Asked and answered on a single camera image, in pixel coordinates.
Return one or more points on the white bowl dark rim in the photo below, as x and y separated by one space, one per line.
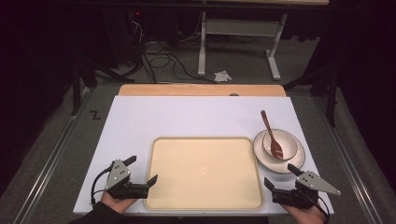
288 146

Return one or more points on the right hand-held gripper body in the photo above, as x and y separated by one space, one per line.
306 189

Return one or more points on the crumpled white paper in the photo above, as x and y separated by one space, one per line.
222 76

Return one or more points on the beige plastic tray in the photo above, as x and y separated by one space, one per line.
204 174

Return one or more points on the person's left hand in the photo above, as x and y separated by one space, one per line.
117 204

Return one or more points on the white metal table frame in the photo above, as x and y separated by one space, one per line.
239 27

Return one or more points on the white table mat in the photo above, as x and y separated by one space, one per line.
186 118

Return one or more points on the metal floor rail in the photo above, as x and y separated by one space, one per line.
348 161
46 169

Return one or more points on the dark equipment box red light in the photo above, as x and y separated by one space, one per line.
124 37

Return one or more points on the black metal stand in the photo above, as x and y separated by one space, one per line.
332 99
76 90

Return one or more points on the white plate dark rim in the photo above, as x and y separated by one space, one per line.
286 165

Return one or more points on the person's right hand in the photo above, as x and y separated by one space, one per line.
306 214

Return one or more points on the brown wooden spoon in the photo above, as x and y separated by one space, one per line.
275 150

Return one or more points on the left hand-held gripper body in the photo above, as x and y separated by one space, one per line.
117 174

